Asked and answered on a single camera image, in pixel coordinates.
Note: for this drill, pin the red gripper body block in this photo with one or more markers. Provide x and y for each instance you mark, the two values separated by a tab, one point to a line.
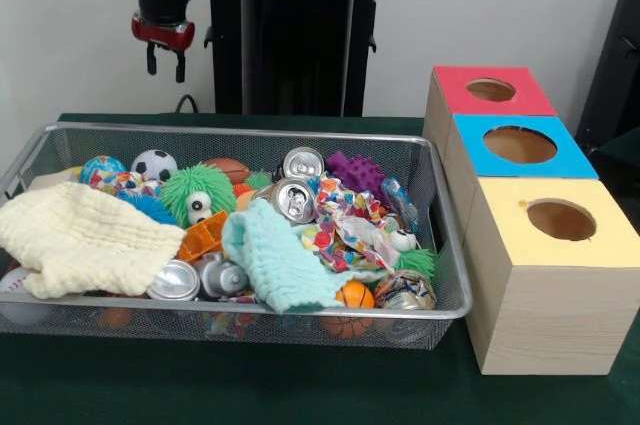
162	37

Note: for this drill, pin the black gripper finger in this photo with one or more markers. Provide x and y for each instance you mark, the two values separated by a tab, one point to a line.
151	60
180	67

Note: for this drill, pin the wooden box with three holes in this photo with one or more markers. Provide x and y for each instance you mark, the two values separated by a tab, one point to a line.
550	315

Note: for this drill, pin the black and white soccer ball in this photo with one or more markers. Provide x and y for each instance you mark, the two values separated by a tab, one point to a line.
152	163

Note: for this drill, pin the large green fuzzy eyed toy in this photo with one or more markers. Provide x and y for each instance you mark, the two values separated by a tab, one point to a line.
192	185

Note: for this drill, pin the blue globe print ball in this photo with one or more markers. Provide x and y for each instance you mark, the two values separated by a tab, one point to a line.
101	168

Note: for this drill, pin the orange plastic toy crate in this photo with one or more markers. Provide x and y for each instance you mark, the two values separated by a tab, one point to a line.
202	240

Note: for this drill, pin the silver drink can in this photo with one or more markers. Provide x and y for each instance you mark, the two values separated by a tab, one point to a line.
295	201

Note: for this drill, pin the cream waffle cloth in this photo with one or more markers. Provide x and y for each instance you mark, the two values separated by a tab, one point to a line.
85	237

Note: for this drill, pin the purple spiky ball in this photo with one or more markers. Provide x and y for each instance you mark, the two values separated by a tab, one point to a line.
357	172

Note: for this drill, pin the light blue waffle cloth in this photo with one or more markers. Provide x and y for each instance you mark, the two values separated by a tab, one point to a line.
280	260

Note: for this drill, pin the colourful heart print cloth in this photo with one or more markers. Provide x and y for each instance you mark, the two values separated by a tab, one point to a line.
350	227

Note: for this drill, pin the small orange basketball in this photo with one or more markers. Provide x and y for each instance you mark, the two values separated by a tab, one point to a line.
355	294

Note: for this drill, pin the dark green table cloth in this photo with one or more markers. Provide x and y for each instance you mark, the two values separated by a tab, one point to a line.
300	390

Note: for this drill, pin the black flat panel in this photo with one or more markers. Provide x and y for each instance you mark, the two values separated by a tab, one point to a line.
615	70

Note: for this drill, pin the green covered side table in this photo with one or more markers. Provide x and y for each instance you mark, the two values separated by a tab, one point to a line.
627	142

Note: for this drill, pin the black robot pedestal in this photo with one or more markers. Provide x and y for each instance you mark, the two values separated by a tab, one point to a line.
280	70

